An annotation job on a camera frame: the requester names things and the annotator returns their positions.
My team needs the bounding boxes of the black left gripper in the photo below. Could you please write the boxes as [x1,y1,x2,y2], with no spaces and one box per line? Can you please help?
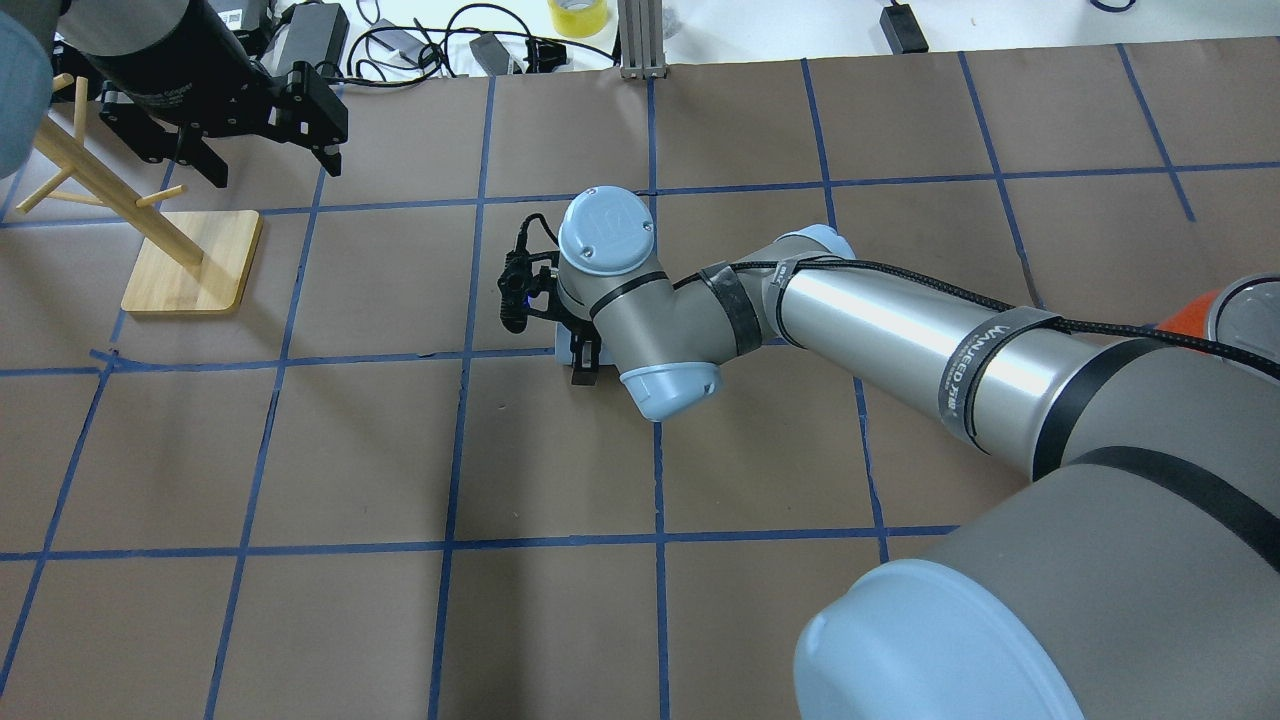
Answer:
[100,61,349,190]

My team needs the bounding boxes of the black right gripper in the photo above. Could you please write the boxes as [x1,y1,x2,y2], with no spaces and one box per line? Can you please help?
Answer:
[535,265,602,387]

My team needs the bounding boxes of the white plastic cup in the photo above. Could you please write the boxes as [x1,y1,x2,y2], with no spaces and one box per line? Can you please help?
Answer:
[554,333,602,377]

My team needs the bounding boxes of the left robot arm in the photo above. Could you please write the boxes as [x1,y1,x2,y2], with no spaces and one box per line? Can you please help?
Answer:
[3,1,349,188]

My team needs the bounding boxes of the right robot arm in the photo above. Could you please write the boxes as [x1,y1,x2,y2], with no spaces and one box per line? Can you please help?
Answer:
[539,186,1279,719]

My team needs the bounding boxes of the black power adapter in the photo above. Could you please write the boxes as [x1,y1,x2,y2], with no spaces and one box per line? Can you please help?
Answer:
[266,3,349,78]

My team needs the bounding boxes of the small black adapter box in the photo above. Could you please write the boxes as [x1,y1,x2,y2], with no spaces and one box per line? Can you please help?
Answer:
[468,33,524,76]

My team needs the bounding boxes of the yellow tape roll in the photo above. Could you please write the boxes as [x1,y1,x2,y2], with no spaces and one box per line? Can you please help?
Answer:
[547,0,609,40]

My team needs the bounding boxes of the orange cylindrical can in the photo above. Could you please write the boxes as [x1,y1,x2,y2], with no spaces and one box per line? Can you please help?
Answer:
[1155,290,1222,340]

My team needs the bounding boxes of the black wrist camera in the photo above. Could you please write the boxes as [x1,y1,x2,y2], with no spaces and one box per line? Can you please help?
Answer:
[497,213,561,334]

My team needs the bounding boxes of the black cable bundle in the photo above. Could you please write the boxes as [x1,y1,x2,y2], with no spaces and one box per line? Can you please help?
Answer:
[346,3,616,88]

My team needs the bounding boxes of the aluminium profile post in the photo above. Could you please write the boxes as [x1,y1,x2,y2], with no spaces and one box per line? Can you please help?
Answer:
[617,0,668,79]

